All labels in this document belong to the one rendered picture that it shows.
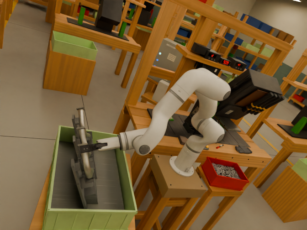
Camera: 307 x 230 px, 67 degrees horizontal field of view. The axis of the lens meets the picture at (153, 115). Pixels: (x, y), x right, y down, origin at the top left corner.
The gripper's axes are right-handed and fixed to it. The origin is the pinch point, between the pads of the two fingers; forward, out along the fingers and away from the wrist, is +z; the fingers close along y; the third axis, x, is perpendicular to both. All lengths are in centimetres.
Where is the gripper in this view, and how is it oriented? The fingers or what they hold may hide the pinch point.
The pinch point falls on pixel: (85, 148)
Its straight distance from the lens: 108.7
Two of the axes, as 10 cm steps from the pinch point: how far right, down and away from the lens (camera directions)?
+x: 2.1, 9.7, -1.3
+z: -9.6, 1.7, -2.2
